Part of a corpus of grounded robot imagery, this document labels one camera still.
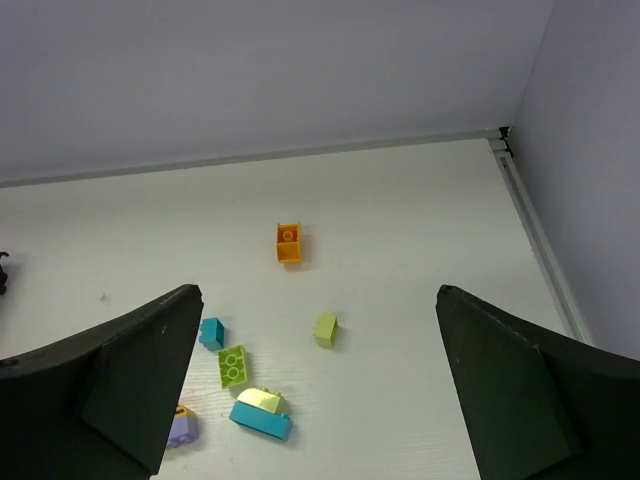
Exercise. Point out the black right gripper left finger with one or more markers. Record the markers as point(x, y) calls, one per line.
point(99, 404)

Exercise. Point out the purple lego with striped top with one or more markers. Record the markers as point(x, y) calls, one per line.
point(184, 428)

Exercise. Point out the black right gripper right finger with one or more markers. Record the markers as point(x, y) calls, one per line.
point(537, 404)

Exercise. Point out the long teal lego brick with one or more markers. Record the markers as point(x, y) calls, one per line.
point(274, 425)

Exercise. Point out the light green small lego brick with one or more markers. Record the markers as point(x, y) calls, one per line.
point(325, 330)

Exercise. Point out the orange square lego brick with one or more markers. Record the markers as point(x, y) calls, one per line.
point(289, 243)

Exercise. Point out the small teal lego brick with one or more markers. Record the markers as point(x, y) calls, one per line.
point(212, 334)

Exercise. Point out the pale yellow sloped lego brick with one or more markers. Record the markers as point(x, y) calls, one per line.
point(263, 399)

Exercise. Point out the green two-stud lego brick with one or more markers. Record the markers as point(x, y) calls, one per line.
point(232, 367)

